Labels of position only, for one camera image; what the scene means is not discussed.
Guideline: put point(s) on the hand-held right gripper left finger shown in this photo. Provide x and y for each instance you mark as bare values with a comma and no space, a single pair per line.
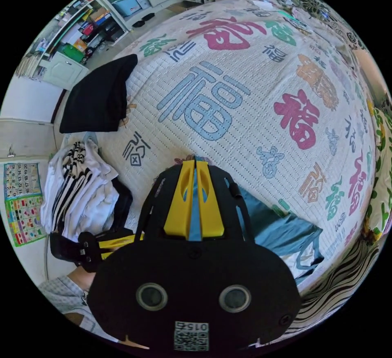
179,207

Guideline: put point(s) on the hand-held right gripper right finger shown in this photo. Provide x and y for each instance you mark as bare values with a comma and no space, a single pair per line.
209,211

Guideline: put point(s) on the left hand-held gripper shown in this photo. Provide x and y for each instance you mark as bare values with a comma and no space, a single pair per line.
88,250

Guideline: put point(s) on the white shirt with green sleeves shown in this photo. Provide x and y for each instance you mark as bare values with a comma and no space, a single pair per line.
275,230

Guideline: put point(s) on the person's left hand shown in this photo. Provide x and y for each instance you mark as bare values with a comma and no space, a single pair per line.
83,278

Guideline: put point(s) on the pile of clothes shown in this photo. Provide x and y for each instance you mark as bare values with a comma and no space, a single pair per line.
78,189

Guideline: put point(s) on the person's body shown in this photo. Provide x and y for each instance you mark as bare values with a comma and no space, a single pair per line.
62,298

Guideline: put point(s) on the bed with printed quilt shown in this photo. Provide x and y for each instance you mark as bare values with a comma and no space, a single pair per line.
245,94

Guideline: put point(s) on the black folded garment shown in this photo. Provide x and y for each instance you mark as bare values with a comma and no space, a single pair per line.
98,94

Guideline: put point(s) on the yellow green leaf print blanket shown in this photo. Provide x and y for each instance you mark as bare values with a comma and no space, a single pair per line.
381,177

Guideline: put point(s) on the white cupboard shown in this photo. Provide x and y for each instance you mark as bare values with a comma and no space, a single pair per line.
64,70

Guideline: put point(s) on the black slipper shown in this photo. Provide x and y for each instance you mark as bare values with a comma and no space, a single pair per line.
139,23
149,16

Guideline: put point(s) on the white shelf with boxes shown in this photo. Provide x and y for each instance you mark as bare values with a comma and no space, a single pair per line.
82,24

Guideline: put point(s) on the black floral cloth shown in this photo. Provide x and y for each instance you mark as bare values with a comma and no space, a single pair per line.
324,8

